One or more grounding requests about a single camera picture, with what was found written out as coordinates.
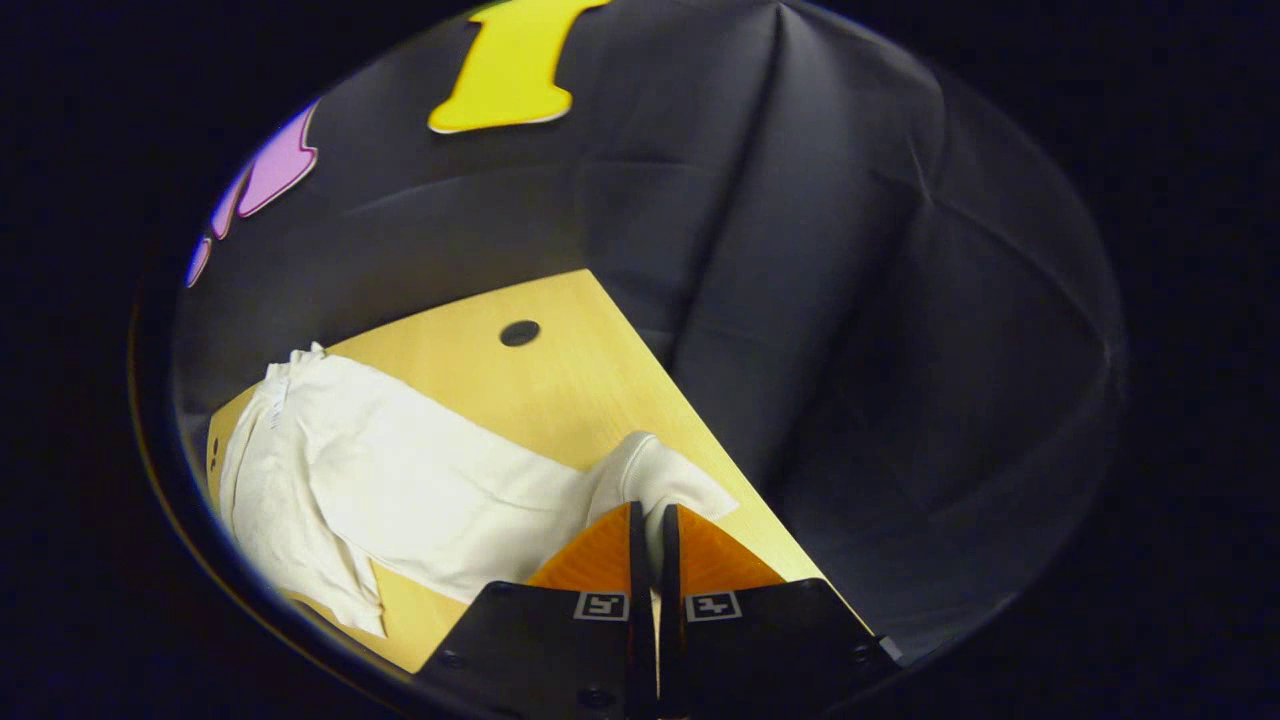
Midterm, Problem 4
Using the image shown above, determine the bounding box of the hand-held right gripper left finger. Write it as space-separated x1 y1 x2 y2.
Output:
414 500 659 720

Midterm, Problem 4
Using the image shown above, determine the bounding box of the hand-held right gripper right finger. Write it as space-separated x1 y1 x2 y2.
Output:
659 503 903 720

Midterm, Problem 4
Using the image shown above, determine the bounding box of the white garment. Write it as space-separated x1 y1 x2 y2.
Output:
217 342 742 639

